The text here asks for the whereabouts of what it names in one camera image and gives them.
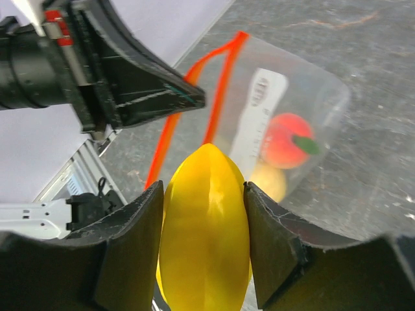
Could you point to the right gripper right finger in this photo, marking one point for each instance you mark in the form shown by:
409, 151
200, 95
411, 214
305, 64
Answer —
300, 266

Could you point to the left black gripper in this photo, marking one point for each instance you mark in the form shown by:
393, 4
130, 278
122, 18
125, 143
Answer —
43, 64

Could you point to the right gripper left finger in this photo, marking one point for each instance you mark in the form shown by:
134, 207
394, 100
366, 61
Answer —
107, 265

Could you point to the yellow starfruit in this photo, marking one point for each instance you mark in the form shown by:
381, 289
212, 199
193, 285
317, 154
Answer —
204, 260

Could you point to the yellow pear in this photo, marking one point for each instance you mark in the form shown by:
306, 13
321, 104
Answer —
270, 180

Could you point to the orange peach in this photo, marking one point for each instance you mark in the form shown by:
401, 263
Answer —
288, 142

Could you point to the clear zip bag orange zipper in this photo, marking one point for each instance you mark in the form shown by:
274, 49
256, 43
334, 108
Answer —
257, 81

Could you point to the light blue cable duct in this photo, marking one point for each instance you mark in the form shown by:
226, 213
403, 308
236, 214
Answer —
73, 186

